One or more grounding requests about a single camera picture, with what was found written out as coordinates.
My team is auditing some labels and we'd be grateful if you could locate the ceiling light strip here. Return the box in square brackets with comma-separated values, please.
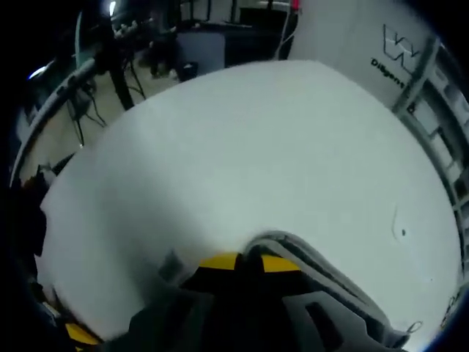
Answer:
[27, 65, 56, 81]

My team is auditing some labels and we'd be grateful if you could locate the row of white storage boxes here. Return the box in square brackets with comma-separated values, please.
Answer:
[413, 73, 469, 206]

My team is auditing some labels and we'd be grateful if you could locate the black waste bin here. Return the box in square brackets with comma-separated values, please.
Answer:
[179, 62, 199, 82]

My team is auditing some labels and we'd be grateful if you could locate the white cable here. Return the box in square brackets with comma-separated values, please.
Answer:
[274, 10, 298, 59]

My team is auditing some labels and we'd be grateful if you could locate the grey metal shelf rack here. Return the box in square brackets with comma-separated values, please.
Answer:
[390, 36, 469, 265]

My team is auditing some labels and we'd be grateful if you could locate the white side desk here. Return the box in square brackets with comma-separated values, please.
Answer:
[10, 60, 98, 184]

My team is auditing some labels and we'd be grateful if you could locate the grey towel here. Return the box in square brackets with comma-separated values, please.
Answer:
[241, 230, 425, 348]

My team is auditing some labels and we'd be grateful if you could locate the dark low cabinet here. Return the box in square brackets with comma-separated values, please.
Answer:
[175, 27, 294, 73]

